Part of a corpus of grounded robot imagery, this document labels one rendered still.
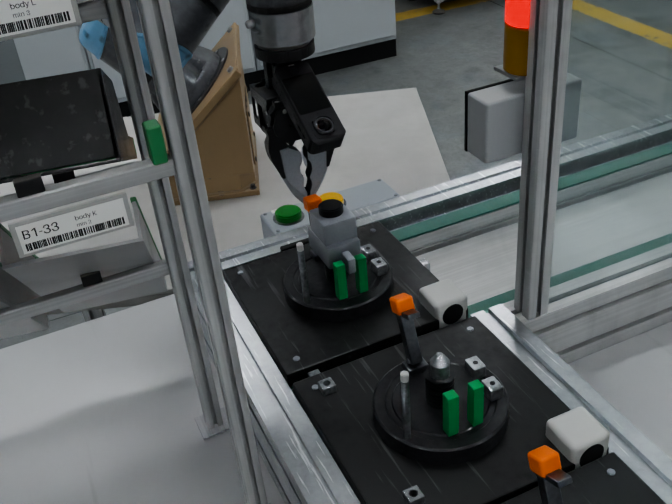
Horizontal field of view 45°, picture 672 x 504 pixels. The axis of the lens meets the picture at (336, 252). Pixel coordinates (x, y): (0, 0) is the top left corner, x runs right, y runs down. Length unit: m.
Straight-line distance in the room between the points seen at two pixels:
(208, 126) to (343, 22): 2.93
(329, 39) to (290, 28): 3.38
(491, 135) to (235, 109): 0.65
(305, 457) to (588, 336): 0.42
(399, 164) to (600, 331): 0.61
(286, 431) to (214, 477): 0.14
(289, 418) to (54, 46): 3.24
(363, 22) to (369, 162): 2.84
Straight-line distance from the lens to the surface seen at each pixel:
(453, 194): 1.25
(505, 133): 0.89
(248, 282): 1.08
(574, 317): 1.06
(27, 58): 3.99
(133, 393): 1.12
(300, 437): 0.87
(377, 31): 4.43
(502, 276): 1.15
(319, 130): 0.92
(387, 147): 1.63
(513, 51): 0.87
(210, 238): 0.68
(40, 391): 1.18
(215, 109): 1.43
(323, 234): 0.96
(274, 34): 0.95
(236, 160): 1.47
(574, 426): 0.84
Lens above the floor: 1.59
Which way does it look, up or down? 34 degrees down
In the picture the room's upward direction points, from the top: 6 degrees counter-clockwise
